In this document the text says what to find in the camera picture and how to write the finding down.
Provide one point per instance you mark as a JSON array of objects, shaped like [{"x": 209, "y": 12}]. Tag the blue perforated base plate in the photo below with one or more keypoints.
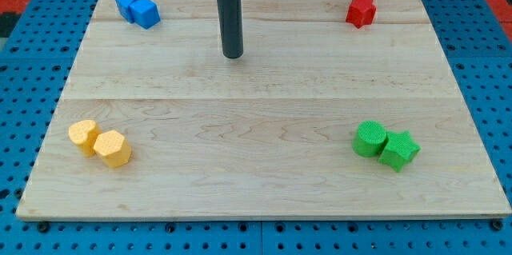
[{"x": 39, "y": 39}]

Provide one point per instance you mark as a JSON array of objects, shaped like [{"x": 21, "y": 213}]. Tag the green star block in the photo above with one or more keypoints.
[{"x": 400, "y": 149}]

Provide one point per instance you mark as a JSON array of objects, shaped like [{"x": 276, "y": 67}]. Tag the yellow heart block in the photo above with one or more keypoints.
[{"x": 83, "y": 135}]

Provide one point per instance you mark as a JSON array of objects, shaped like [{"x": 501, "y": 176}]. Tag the red star block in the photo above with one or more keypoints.
[{"x": 361, "y": 13}]

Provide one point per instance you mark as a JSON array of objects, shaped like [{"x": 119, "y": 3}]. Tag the blue cube block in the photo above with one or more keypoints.
[{"x": 145, "y": 13}]

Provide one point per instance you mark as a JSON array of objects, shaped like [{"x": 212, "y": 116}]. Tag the green cylinder block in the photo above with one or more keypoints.
[{"x": 369, "y": 139}]

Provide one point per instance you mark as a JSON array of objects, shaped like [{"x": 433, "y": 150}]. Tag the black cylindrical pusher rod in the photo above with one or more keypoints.
[{"x": 230, "y": 22}]

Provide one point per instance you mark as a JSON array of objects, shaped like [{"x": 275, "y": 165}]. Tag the yellow hexagon block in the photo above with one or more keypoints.
[{"x": 113, "y": 148}]

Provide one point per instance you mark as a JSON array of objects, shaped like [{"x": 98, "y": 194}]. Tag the light wooden board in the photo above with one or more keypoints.
[{"x": 267, "y": 136}]

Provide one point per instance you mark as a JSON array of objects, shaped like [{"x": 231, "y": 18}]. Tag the blue triangular block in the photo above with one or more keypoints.
[{"x": 124, "y": 9}]

